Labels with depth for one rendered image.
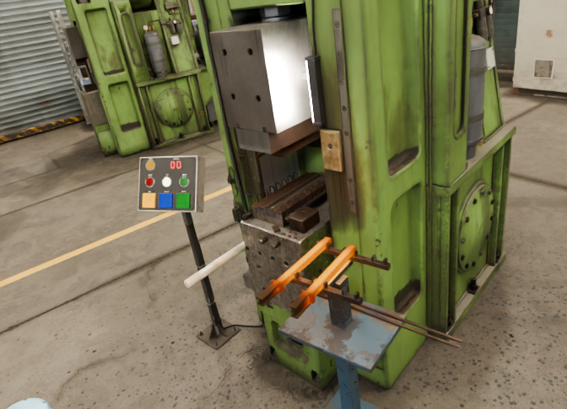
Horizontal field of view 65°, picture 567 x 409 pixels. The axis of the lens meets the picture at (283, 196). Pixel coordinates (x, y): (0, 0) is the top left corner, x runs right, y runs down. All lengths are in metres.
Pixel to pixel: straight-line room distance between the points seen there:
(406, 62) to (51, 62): 8.17
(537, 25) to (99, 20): 5.61
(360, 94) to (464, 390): 1.55
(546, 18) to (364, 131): 5.33
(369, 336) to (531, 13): 5.76
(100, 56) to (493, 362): 5.61
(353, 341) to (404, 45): 1.17
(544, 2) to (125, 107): 5.61
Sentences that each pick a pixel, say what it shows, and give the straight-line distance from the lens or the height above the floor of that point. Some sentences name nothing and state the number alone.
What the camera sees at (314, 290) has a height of 0.98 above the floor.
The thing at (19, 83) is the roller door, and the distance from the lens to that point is 9.49.
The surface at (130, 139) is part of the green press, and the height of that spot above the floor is 0.22.
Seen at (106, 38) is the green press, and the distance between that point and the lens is 6.53.
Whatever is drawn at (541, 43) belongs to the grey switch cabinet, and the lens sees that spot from 6.93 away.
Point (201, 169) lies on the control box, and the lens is 2.27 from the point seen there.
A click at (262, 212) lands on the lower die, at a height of 0.96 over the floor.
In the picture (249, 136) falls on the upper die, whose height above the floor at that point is 1.34.
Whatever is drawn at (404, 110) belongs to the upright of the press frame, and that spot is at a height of 1.34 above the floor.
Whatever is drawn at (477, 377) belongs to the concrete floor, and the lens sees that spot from 2.59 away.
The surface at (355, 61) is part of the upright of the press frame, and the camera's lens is 1.66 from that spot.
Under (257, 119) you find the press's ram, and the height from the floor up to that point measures 1.42.
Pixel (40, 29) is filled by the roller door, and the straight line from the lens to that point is 9.51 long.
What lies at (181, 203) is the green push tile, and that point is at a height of 1.00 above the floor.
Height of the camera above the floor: 1.91
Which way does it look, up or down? 26 degrees down
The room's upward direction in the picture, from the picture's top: 9 degrees counter-clockwise
